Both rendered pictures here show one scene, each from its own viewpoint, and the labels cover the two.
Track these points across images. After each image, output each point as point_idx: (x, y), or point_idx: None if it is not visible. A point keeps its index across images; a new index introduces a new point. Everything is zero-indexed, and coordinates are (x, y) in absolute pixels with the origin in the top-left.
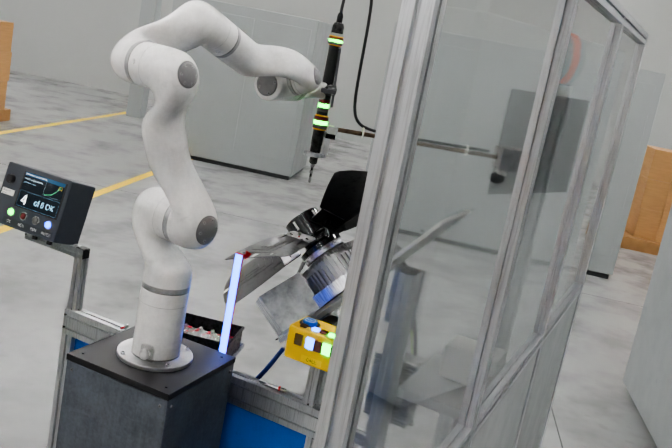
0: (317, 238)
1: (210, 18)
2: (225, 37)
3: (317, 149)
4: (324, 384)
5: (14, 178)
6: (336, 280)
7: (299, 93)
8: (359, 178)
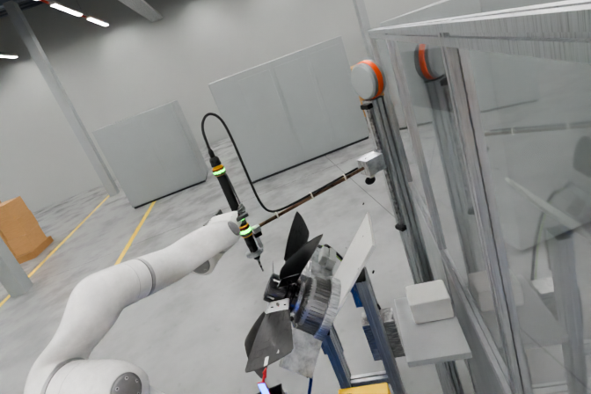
0: (288, 295)
1: (109, 292)
2: (138, 287)
3: (255, 249)
4: (344, 363)
5: None
6: (324, 321)
7: (229, 249)
8: (298, 252)
